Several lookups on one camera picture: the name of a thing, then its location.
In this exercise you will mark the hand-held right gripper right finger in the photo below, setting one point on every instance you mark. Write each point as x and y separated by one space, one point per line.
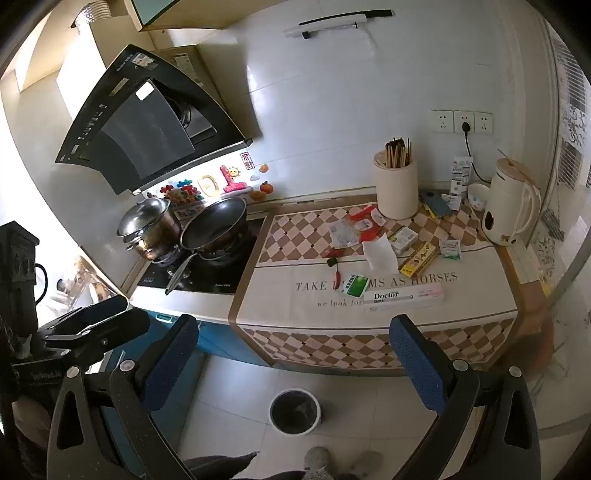
420 364

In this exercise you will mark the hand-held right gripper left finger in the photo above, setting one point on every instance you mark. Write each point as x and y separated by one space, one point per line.
170 362

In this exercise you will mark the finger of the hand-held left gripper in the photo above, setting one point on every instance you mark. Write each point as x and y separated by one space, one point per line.
99 308
124 330

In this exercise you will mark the white pink long box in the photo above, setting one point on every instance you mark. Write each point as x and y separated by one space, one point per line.
404 296

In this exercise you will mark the green packet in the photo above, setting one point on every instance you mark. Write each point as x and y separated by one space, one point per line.
356 286

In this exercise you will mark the yellow brown long box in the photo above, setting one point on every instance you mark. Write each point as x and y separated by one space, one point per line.
418 260

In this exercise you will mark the white tissue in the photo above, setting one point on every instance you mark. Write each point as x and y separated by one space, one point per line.
381 254

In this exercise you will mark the white round waste bin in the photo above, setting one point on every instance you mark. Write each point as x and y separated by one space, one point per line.
277 413

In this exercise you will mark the small white green box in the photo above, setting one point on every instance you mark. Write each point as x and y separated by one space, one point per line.
404 240

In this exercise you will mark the white packet with red print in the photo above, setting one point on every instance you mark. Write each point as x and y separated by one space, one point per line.
344 235

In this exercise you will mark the black glass gas stove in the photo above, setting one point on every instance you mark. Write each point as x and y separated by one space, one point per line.
207 277

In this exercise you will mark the stainless steel pot lid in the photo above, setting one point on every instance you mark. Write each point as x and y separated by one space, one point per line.
143 216

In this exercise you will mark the person's dark garment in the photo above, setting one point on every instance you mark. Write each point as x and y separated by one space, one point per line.
221 465

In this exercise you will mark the green white sachet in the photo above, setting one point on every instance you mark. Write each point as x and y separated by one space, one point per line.
450 249

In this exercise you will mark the red chili pepper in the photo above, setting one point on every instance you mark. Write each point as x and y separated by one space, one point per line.
338 277

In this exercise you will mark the small black clip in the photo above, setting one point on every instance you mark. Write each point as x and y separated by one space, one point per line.
331 263

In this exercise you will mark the dark wok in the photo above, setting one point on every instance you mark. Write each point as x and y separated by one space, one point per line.
214 226

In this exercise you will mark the grey plush slipper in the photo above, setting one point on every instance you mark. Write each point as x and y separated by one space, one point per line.
316 458

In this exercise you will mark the checkered tablecloth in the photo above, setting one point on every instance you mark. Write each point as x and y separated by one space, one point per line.
286 267

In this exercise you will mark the grey blue phone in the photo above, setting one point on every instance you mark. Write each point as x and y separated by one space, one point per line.
436 204

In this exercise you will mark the red wrapper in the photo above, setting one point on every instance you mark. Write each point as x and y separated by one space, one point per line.
360 214

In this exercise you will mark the small white sachet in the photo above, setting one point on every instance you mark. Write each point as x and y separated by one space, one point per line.
451 202

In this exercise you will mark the cream chopstick holder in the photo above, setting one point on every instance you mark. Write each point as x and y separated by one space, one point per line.
396 194

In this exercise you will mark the white patterned bowl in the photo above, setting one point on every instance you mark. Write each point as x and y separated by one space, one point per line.
478 198

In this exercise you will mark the cream electric kettle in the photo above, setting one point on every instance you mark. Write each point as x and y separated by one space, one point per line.
505 207

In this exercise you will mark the black range hood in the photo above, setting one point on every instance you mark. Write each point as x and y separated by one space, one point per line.
138 129

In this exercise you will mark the white tube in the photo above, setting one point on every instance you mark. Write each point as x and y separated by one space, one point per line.
461 175

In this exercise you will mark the bundle of wooden chopsticks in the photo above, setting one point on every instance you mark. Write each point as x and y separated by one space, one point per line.
398 154

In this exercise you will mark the beige hood chimney cover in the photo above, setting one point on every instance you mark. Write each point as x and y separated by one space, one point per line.
120 34

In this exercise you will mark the patterned glass door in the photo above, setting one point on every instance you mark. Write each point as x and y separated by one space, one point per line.
570 129

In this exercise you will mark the colourful wall stickers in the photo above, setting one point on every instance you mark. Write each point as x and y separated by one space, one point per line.
231 181

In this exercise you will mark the white wall socket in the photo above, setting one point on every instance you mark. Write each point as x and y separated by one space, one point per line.
442 122
485 123
461 116

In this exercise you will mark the silver exhaust duct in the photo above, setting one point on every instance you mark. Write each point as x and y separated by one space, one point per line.
94 11

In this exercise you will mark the wooden wall cabinet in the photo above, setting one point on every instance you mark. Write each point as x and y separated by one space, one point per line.
157 11

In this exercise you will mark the white wall rack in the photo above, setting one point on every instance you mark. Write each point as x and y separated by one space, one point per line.
328 24

